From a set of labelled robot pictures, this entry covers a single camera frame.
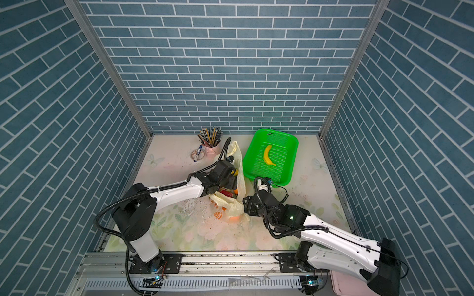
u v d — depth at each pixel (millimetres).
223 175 697
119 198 964
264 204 525
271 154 1111
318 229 481
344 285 680
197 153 1075
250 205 660
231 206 697
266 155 1079
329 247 478
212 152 1021
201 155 1087
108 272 738
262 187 693
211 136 1048
